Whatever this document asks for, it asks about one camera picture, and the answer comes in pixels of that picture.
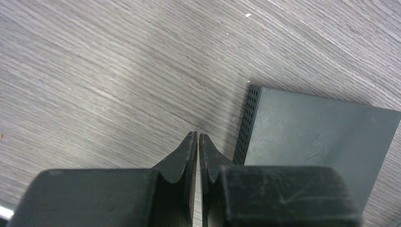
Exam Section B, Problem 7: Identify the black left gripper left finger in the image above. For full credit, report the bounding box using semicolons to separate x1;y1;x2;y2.
7;131;198;227

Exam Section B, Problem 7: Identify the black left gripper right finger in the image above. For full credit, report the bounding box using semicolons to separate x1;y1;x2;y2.
199;134;362;227

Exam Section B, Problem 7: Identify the dark grey foam pad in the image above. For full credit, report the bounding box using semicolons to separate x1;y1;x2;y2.
233;85;401;210

